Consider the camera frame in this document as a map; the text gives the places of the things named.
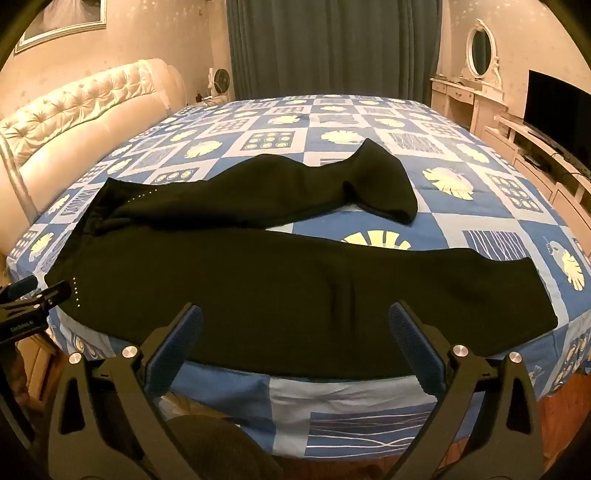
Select cream television cabinet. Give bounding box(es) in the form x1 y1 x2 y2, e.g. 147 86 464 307
482 113 591 243

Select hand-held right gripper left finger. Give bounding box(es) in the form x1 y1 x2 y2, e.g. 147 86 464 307
48 302 204 480

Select small white fan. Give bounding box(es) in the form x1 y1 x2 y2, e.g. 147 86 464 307
208 67 230 99

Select person's left leg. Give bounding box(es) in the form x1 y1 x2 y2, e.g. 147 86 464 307
164 413 284 480

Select cream tufted headboard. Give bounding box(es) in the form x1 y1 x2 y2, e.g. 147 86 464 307
0 58 188 254

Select silver framed wall picture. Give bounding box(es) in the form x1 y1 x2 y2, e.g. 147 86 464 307
14 0 107 55

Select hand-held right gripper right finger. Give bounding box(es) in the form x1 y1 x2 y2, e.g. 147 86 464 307
389 301 541 480

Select black pants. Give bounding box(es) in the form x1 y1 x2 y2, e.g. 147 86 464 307
60 137 559 380

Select black flat television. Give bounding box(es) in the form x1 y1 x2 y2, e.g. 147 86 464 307
523 69 591 171

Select cream vanity table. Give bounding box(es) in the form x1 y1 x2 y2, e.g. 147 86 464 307
429 74 509 136

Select white oval vanity mirror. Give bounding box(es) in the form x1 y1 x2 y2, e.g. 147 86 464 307
461 18 504 88

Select blue patterned bedsheet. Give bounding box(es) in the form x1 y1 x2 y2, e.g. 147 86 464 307
7 95 591 457

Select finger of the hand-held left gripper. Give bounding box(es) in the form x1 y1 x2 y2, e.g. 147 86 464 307
0 276 39 300
33 281 73 311

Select dark teal curtain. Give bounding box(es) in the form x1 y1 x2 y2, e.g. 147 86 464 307
225 0 451 104

